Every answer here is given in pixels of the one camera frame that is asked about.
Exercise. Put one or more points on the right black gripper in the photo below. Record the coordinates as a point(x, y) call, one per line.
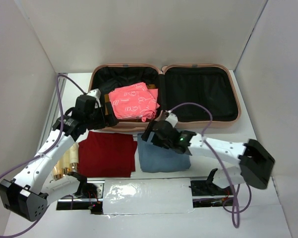
point(146, 134)

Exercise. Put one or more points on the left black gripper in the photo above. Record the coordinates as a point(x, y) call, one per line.
point(110, 119)

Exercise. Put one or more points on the mustard brown garment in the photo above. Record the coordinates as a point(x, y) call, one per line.
point(151, 86)

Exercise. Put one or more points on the grey blue garment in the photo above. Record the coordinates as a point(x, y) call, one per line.
point(154, 159)

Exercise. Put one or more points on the coral pink patterned garment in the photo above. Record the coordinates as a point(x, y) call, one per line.
point(134, 101)

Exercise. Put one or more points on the dark red garment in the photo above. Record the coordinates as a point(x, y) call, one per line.
point(107, 155)

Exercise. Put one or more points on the gold cosmetic bottles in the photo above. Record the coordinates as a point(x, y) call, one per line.
point(73, 157)

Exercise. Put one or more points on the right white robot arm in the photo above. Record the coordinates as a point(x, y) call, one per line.
point(250, 162)

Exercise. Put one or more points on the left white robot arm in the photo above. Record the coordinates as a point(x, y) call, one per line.
point(29, 193)

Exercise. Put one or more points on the pink open suitcase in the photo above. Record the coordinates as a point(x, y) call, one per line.
point(193, 91)

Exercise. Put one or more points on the aluminium rail frame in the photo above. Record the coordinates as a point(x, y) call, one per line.
point(52, 116)

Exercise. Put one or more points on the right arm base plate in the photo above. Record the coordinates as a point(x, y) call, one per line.
point(209, 195)

